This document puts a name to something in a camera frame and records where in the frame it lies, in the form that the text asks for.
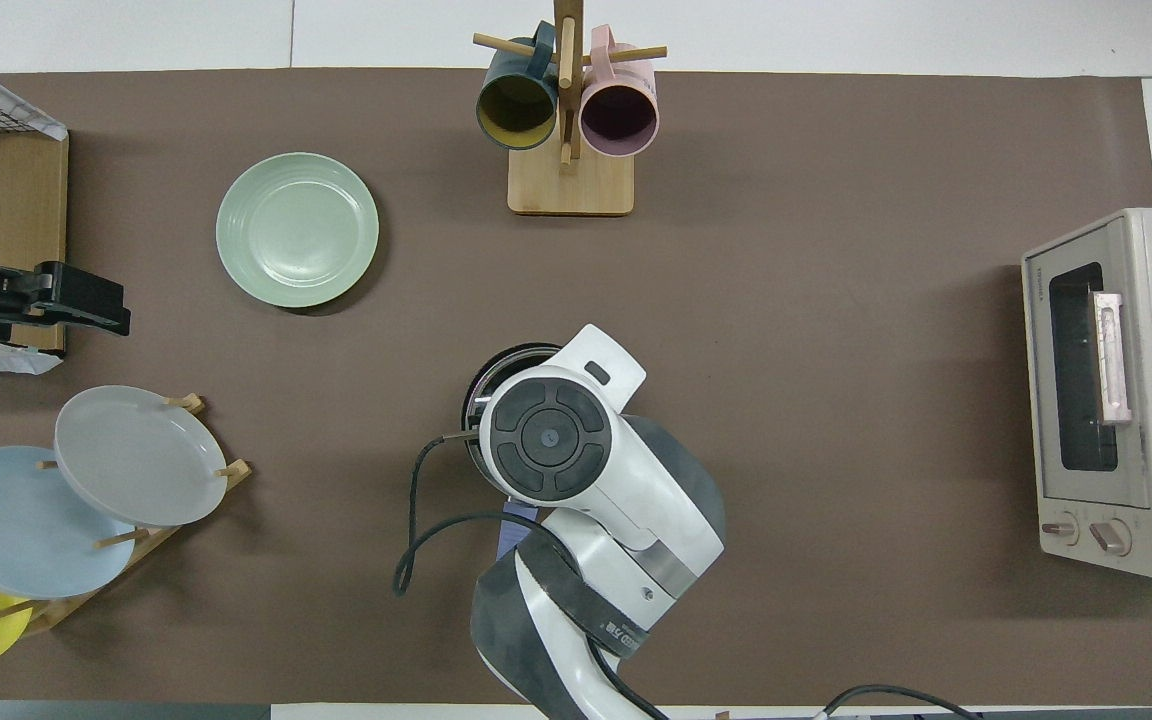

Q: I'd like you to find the grey plate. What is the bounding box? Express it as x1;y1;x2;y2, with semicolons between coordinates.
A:
54;385;229;528

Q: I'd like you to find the wooden plate rack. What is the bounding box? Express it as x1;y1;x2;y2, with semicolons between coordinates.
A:
0;393;253;637

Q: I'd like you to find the wooden mug tree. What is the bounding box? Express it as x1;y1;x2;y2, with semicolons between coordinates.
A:
473;0;668;217

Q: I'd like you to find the pink mug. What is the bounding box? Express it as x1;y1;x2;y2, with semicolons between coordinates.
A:
579;25;660;159

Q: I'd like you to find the black wire basket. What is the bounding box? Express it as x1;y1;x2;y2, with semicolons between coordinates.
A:
0;85;47;138

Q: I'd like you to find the light blue plate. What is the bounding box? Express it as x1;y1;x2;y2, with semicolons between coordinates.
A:
0;446;137;601

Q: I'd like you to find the black pot blue handle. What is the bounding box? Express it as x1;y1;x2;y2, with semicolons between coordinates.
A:
460;345;542;561

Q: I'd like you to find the green plate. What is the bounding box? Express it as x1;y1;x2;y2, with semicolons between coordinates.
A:
215;152;380;309

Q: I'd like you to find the black base cable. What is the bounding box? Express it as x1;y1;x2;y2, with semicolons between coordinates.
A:
821;684;984;720

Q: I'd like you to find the brown table mat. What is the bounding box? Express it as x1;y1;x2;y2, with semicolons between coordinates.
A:
0;68;1152;706

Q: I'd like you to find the dark teal mug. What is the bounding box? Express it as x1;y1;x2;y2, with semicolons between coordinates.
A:
476;22;560;152

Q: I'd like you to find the wooden shelf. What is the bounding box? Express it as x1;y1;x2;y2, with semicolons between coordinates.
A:
0;75;70;353

